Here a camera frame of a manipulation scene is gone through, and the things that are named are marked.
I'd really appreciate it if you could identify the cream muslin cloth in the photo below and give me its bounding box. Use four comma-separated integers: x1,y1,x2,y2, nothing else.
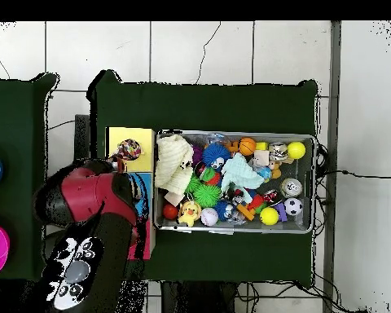
154,133,195,200

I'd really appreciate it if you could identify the polka dot cloth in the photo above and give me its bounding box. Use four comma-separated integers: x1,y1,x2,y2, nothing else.
108,139,143,163

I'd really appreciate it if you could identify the silver mesh bin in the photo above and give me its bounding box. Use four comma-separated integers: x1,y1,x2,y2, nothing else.
154,129,317,235

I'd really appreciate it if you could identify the wooden box with three holes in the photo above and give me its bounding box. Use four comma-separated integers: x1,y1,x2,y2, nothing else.
103,126,157,262

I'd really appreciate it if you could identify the green spiky puffer ball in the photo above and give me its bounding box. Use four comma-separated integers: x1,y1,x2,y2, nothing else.
192,183,222,209

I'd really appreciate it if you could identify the blue spiky puffer ball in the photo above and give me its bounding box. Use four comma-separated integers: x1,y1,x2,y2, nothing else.
201,142,231,167

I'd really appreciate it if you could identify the yellow plush chick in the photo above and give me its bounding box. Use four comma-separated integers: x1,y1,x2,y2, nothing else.
178,200,203,227

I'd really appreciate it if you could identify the light blue muslin cloth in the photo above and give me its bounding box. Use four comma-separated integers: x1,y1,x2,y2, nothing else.
221,152,266,193

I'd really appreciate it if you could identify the white toy baseball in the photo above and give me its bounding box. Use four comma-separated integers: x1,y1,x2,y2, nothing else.
200,207,219,227

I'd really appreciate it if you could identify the red orange ball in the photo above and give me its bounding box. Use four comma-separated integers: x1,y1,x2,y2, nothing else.
162,203,179,220

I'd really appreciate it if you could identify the orange toy basketball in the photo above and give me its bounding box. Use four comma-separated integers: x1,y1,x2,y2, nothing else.
238,137,257,157

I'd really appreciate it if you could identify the dark green table cloth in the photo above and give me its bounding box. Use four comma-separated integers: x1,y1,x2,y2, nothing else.
86,69,319,288

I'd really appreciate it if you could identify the yellow ball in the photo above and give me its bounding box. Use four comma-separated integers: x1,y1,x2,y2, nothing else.
259,206,279,226
287,141,307,161

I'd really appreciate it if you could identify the black white soccer ball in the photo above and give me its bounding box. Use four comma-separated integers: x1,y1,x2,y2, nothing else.
283,197,304,217

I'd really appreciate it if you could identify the dark green covered side table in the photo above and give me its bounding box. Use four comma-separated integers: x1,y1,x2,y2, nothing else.
0,73,61,283

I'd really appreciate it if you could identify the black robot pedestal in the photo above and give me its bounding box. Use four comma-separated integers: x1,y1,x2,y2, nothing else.
160,280,239,313

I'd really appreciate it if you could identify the black cable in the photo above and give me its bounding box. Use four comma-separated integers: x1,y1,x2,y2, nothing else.
315,168,391,179

